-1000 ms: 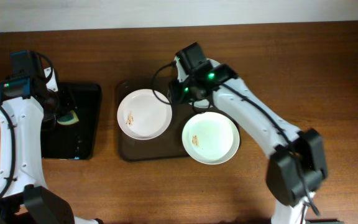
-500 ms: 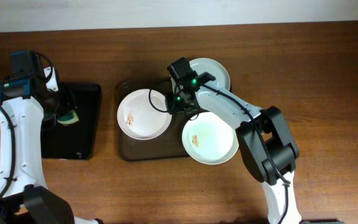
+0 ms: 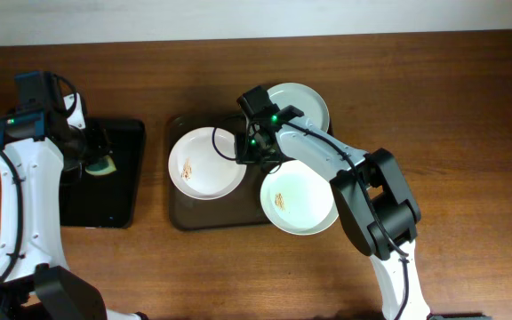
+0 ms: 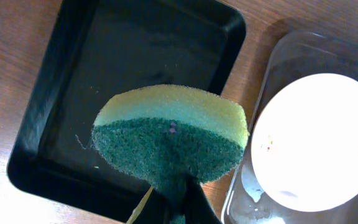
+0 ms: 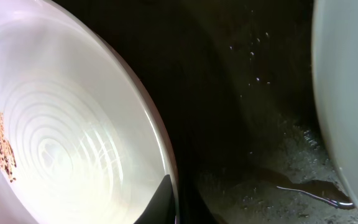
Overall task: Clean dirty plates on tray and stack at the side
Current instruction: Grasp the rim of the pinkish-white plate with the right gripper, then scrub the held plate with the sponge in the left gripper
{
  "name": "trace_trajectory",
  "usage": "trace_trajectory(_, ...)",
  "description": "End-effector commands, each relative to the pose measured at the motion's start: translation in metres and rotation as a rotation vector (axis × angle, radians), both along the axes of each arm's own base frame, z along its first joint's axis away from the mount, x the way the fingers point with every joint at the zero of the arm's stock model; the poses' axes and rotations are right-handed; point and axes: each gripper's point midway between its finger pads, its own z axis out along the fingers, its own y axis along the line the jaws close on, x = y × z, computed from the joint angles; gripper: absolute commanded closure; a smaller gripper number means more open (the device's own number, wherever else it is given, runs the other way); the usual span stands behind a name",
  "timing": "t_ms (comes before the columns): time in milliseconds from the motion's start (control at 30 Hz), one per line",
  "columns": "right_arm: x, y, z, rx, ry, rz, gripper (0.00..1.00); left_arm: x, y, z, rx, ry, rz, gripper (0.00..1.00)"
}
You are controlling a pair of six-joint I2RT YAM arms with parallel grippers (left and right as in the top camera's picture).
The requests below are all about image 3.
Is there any green yellow sponge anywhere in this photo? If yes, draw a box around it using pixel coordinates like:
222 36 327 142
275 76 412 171
84 156 116 176

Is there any light grey plate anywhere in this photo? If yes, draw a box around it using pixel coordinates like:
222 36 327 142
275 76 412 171
268 83 330 132

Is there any pink plate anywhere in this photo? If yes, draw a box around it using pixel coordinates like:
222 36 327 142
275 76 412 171
168 127 247 200

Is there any cream white plate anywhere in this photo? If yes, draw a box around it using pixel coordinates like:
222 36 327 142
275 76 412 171
260 160 339 236

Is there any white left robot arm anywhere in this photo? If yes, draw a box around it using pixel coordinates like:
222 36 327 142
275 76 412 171
0 71 145 319

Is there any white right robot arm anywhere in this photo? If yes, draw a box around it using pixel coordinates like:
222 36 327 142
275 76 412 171
236 103 431 320

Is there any brown serving tray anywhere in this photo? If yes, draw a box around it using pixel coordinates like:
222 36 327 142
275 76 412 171
167 114 274 231

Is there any black tray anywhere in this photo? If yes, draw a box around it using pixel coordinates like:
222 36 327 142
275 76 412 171
60 118 146 228

